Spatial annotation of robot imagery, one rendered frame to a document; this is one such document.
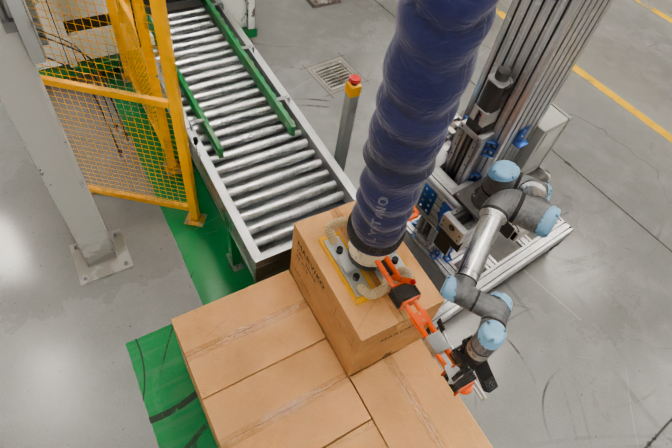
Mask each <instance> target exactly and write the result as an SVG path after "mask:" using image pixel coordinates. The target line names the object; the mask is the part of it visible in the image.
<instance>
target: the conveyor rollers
mask: <svg viewBox="0 0 672 448"><path fill-rule="evenodd" d="M195 15H196V16H195ZM190 16H191V17H190ZM168 20H169V26H170V32H171V38H172V43H174V44H173V50H174V51H176V52H174V56H175V63H176V65H177V66H178V68H180V67H184V66H188V65H192V64H197V63H201V62H205V61H210V60H214V59H218V58H223V57H227V56H231V55H236V53H235V52H234V50H233V49H232V48H229V47H231V46H230V44H229V43H228V41H224V40H226V38H225V37H224V35H223V34H222V32H221V31H220V29H219V28H218V26H217V25H216V23H215V22H214V20H213V19H212V18H211V16H210V15H209V13H208V12H207V10H206V9H205V7H199V8H194V9H189V10H183V11H178V12H173V13H168ZM208 20H209V21H208ZM203 21H204V22H203ZM198 22H199V23H198ZM193 23H194V24H193ZM188 24H189V25H188ZM183 25H184V26H183ZM178 26H179V27H178ZM215 26H217V27H215ZM173 27H174V28H173ZM211 27H212V28H211ZM206 28H207V29H206ZM201 29H203V30H201ZM196 30H198V31H196ZM191 31H193V32H191ZM186 32H188V33H186ZM181 33H183V34H181ZM219 33H221V34H219ZM177 34H178V35H177ZM214 34H217V35H214ZM172 35H173V36H172ZM210 35H212V36H210ZM205 36H207V37H205ZM200 37H203V38H200ZM196 38H198V39H196ZM191 39H193V40H191ZM186 40H188V41H186ZM181 41H184V42H181ZM219 41H222V42H219ZM177 42H179V43H177ZM215 42H218V43H215ZM210 43H213V44H210ZM205 44H208V45H205ZM201 45H204V46H201ZM196 46H199V47H196ZM192 47H195V48H192ZM187 48H190V49H187ZM225 48H228V49H225ZM183 49H186V50H183ZM220 49H224V50H220ZM178 50H181V51H178ZM216 50H220V51H216ZM212 51H215V52H212ZM207 52H211V53H207ZM203 53H206V54H203ZM198 54H202V55H198ZM194 55H197V56H194ZM189 56H193V57H189ZM185 57H189V58H185ZM180 58H184V59H180ZM176 59H180V60H176ZM239 62H241V61H240V59H239V58H238V56H237V55H236V56H231V57H227V58H223V59H218V60H214V61H210V62H205V63H201V64H197V65H193V66H188V67H184V68H180V69H179V70H180V72H181V74H182V75H183V76H184V75H188V74H193V73H197V72H201V71H205V70H209V69H213V68H218V67H222V66H226V65H230V64H234V63H239ZM243 70H246V68H245V67H244V65H243V64H242V63H239V64H235V65H231V66H227V67H223V68H218V69H214V70H210V71H206V72H202V73H198V74H193V75H189V76H185V77H184V79H185V81H186V82H187V84H190V83H194V82H198V81H202V80H206V79H210V78H214V77H218V76H222V75H226V74H230V73H234V72H239V71H243ZM248 78H252V77H251V76H250V74H249V73H248V71H244V72H240V73H236V74H232V75H228V76H224V77H220V78H216V79H212V80H208V81H204V82H200V83H196V84H192V85H188V86H189V88H190V90H191V91H192V92H196V91H200V90H204V89H208V88H212V87H216V86H220V85H224V84H228V83H232V82H236V81H240V80H244V79H248ZM253 86H257V85H256V83H255V82H254V80H253V79H250V80H246V81H242V82H238V83H234V84H230V85H226V86H222V87H218V88H215V89H211V90H207V91H203V92H199V93H195V94H193V95H194V97H195V99H196V100H197V101H200V100H204V99H208V98H211V97H215V96H219V95H223V94H227V93H231V92H234V91H238V90H242V89H246V88H250V87H253ZM260 94H262V92H261V91H260V89H259V88H258V87H257V88H253V89H249V90H245V91H241V92H237V93H234V94H230V95H226V96H222V97H218V98H215V99H211V100H207V101H203V102H199V103H198V104H199V106H200V107H201V109H202V110H205V109H208V108H212V107H216V106H220V105H223V104H227V103H231V102H234V101H238V100H242V99H245V98H249V97H253V96H257V95H260ZM264 103H268V101H267V99H266V98H265V96H260V97H257V98H253V99H249V100H246V101H242V102H238V103H235V104H231V105H227V106H224V107H220V108H216V109H212V110H209V111H205V112H203V113H204V115H205V116H206V118H207V119H210V118H214V117H218V116H221V115H225V114H228V113H232V112H236V111H239V110H243V109H246V108H250V107H254V106H257V105H261V104H264ZM273 111H274V110H273V108H272V107H271V105H270V104H269V105H265V106H262V107H258V108H255V109H251V110H248V111H244V112H240V113H237V114H233V115H230V116H226V117H223V118H219V119H215V120H212V121H208V122H209V123H210V125H211V127H212V129H214V128H217V127H221V126H224V125H228V124H231V123H235V122H238V121H242V120H245V119H249V118H252V117H256V116H259V115H263V114H266V113H270V112H273ZM279 120H280V119H279V117H278V116H277V114H276V113H275V114H271V115H268V116H264V117H261V118H258V119H254V120H251V121H247V122H244V123H240V124H237V125H233V126H230V127H226V128H223V129H219V130H216V131H214V132H215V134H216V136H217V138H222V137H225V136H229V135H232V134H235V133H239V132H242V131H245V130H249V129H252V128H256V127H259V126H262V125H266V124H269V123H273V122H276V121H279ZM283 130H286V128H285V126H284V125H283V123H278V124H275V125H272V126H268V127H265V128H262V129H258V130H255V131H252V132H248V133H245V134H241V135H238V136H235V137H231V138H228V139H225V140H221V141H220V143H221V145H222V147H223V149H224V148H227V147H231V146H234V145H237V144H240V143H244V142H247V141H250V140H254V139H257V138H260V137H263V136H267V135H270V134H273V133H277V132H280V131H283ZM298 137H301V131H300V129H296V130H295V136H291V135H290V134H289V132H286V133H283V134H280V135H277V136H273V137H270V138H267V139H264V140H260V141H257V142H254V143H251V144H247V145H244V146H241V147H238V148H234V149H231V150H228V151H225V152H224V158H221V159H219V157H218V156H217V154H215V155H212V156H209V158H210V160H211V161H212V163H213V164H215V163H218V162H221V161H225V160H228V159H231V158H234V157H237V156H240V155H244V154H247V153H250V152H253V151H256V150H260V149H263V148H266V147H269V146H272V145H275V144H279V143H282V142H285V141H288V140H291V139H294V138H298ZM307 146H308V141H307V139H302V140H298V141H295V142H292V143H289V144H286V145H283V146H279V147H276V148H273V149H270V150H267V151H264V152H261V153H257V154H254V155H251V156H248V157H245V158H242V159H239V160H235V161H232V162H229V163H226V164H223V165H220V166H216V167H215V169H216V171H217V173H218V175H220V174H223V173H227V172H230V171H233V170H236V169H239V168H242V167H245V166H248V165H251V164H254V163H257V162H260V161H263V160H267V159H270V158H273V157H276V156H279V155H282V154H285V153H288V152H291V151H294V150H297V149H300V148H303V147H307ZM313 156H315V151H314V150H313V149H312V148H311V149H308V150H305V151H302V152H299V153H296V154H293V155H290V156H287V157H284V158H281V159H278V160H275V161H272V162H268V163H265V164H262V165H259V166H256V167H253V168H250V169H247V170H244V171H241V172H238V173H235V174H232V175H229V176H226V177H223V178H221V180H222V182H223V184H224V186H227V185H230V184H233V183H236V182H239V181H242V180H245V179H248V178H251V177H254V176H257V175H260V174H263V173H266V172H269V171H272V170H275V169H278V168H281V167H284V166H287V165H290V164H292V163H295V162H298V161H301V160H304V159H307V158H310V157H313ZM321 166H322V162H321V160H320V159H316V160H313V161H310V162H307V163H304V164H301V165H298V166H295V167H292V168H289V169H286V170H283V171H280V172H277V173H274V174H271V175H269V176H266V177H263V178H260V179H257V180H254V181H251V182H248V183H245V184H242V185H239V186H236V187H233V188H230V189H227V191H228V193H229V195H230V197H231V198H232V197H235V196H237V195H240V194H243V193H246V192H249V191H252V190H255V189H258V188H261V187H263V186H266V185H269V184H272V183H275V182H278V181H281V180H284V179H287V178H289V177H292V176H295V175H298V174H301V173H304V172H307V171H310V170H313V169H315V168H318V167H321ZM327 177H329V171H328V170H327V169H324V170H322V171H319V172H316V173H313V174H310V175H307V176H304V177H302V178H299V179H296V180H293V181H290V182H287V183H284V184H282V185H279V186H276V187H273V188H270V189H267V190H264V191H262V192H259V193H256V194H253V195H250V196H247V197H244V198H242V199H239V200H236V201H233V203H234V204H235V206H236V208H237V210H238V209H241V208H243V207H246V206H249V205H252V204H255V203H257V202H260V201H263V200H266V199H269V198H271V197H274V196H277V195H280V194H283V193H285V192H288V191H291V190H294V189H297V188H299V187H302V186H305V185H308V184H311V183H313V182H316V181H319V180H322V179H324V178H327ZM335 188H337V183H336V181H335V180H331V181H329V182H326V183H323V184H320V185H318V186H315V187H312V188H309V189H306V190H304V191H301V192H298V193H295V194H293V195H290V196H287V197H284V198H282V199H279V200H276V201H273V202H271V203H268V204H265V205H262V206H259V207H257V208H254V209H251V210H248V211H246V212H243V213H240V216H241V218H242V219H243V221H244V222H245V221H248V220H251V219H253V218H256V217H259V216H261V215H264V214H267V213H270V212H272V211H275V210H278V209H280V208H283V207H286V206H289V205H291V204H294V203H297V202H299V201H302V200H305V199H307V198H310V197H313V196H316V195H318V194H321V193H324V192H326V191H329V190H332V189H335ZM344 198H345V196H344V193H343V192H342V191H339V192H337V193H334V194H331V195H329V196H326V197H323V198H321V199H318V200H315V201H313V202H310V203H307V204H305V205H302V206H299V207H297V208H294V209H291V210H289V211H286V212H283V213H281V214H278V215H275V216H273V217H270V218H267V219H265V220H262V221H259V222H257V223H254V224H251V225H249V226H246V227H247V229H248V231H249V233H250V234H254V233H257V232H259V231H262V230H264V229H267V228H270V227H272V226H275V225H277V224H280V223H283V222H285V221H288V220H291V219H293V218H296V217H298V216H301V215H304V214H306V213H309V212H311V211H314V210H317V209H319V208H322V207H325V206H327V205H330V204H332V203H335V202H338V201H340V200H343V199H344ZM293 229H294V224H292V225H289V226H286V227H284V228H281V229H279V230H276V231H274V232H271V233H268V234H266V235H263V236H261V237H258V238H255V239H253V240H254V242H255V244H256V246H257V247H258V248H259V247H261V246H264V245H266V244H269V243H271V242H274V241H276V240H279V239H282V238H284V237H287V236H289V235H292V234H293Z"/></svg>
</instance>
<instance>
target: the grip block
mask: <svg viewBox="0 0 672 448"><path fill-rule="evenodd" d="M388 296H389V297H390V299H391V301H392V302H393V304H394V305H395V307H396V308H397V309H399V310H400V311H401V310H403V309H405V308H404V306H405V305H406V304H409V305H410V306H411V305H413V303H412V302H413V301H415V300H419V299H420V297H421V292H420V291H419V289H418V288H417V287H416V285H410V284H406V283H402V282H399V283H397V284H394V285H392V286H391V288H390V290H389V294H388Z"/></svg>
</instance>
